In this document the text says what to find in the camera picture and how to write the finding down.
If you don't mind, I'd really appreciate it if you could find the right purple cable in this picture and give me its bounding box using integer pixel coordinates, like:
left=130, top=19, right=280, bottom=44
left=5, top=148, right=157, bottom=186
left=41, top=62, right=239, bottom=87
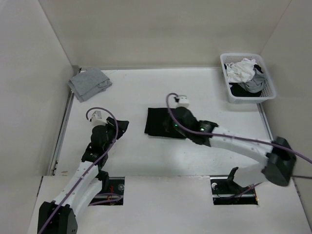
left=166, top=92, right=312, bottom=198

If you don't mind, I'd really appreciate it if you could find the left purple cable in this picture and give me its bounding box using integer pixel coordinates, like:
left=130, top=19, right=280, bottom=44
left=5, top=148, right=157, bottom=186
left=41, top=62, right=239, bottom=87
left=37, top=107, right=122, bottom=234

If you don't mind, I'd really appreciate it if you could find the black tank top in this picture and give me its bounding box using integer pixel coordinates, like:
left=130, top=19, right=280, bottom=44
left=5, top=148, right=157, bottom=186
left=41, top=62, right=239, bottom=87
left=144, top=108, right=186, bottom=139

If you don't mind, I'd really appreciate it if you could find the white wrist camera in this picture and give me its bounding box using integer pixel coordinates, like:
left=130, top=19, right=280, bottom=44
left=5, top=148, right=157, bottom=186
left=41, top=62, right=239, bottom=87
left=90, top=111, right=107, bottom=127
left=174, top=95, right=190, bottom=108

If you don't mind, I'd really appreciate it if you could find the white garment in basket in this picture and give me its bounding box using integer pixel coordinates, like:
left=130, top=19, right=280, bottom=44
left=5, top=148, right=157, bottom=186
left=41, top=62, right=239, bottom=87
left=225, top=58, right=257, bottom=83

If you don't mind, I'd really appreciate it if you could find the purple cable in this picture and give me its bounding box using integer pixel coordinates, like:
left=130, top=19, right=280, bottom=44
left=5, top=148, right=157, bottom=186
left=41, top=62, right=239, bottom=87
left=37, top=107, right=122, bottom=234
left=166, top=92, right=312, bottom=198

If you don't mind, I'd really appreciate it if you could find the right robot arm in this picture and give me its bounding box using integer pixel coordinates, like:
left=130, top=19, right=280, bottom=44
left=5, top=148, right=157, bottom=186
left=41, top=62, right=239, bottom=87
left=163, top=107, right=296, bottom=193

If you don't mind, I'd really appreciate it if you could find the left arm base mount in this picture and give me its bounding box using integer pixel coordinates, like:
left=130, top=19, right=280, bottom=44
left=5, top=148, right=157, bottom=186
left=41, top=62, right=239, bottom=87
left=90, top=177, right=125, bottom=206

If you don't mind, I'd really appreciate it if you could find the white plastic laundry basket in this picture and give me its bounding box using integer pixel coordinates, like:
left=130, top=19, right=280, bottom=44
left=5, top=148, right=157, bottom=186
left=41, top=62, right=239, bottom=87
left=220, top=53, right=276, bottom=104

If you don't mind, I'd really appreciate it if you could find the grey garment in basket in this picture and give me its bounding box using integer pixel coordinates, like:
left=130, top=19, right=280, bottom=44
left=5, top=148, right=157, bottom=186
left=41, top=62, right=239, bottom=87
left=243, top=74, right=266, bottom=93

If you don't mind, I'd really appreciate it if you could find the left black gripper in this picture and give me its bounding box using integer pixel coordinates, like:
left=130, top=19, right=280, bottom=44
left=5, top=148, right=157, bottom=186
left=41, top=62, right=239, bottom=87
left=103, top=117, right=128, bottom=151

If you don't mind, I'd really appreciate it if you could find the black garment in basket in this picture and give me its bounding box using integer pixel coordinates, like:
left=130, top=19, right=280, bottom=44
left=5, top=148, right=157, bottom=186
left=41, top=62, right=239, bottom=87
left=230, top=65, right=264, bottom=97

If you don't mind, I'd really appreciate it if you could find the metal table rail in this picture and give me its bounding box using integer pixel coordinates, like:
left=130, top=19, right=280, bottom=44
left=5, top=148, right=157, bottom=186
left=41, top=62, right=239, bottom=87
left=257, top=103, right=273, bottom=140
left=48, top=65, right=82, bottom=176

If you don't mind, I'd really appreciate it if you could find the folded grey tank top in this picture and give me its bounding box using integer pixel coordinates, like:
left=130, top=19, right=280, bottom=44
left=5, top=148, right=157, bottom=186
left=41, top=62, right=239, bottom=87
left=68, top=68, right=113, bottom=103

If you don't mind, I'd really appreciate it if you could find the right metal table rail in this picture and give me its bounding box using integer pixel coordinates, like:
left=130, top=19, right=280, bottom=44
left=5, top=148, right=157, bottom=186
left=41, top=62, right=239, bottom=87
left=257, top=103, right=273, bottom=140

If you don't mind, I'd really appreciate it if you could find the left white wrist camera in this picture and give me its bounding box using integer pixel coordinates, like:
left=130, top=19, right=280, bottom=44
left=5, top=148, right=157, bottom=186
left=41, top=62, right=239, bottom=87
left=90, top=111, right=107, bottom=127

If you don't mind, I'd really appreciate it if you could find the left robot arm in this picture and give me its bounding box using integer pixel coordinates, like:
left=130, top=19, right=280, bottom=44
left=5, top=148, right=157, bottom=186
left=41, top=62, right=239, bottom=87
left=37, top=117, right=129, bottom=234

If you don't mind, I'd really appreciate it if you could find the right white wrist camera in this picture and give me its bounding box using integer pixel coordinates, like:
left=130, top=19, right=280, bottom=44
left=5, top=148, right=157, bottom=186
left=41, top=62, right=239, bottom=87
left=174, top=95, right=190, bottom=108

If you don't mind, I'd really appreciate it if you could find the left metal table rail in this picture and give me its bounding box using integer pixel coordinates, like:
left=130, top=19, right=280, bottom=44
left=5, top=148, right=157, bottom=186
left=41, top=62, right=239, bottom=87
left=48, top=65, right=82, bottom=176

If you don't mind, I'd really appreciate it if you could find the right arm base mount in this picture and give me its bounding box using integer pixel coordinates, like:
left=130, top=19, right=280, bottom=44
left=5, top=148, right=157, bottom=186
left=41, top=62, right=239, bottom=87
left=210, top=176, right=258, bottom=205

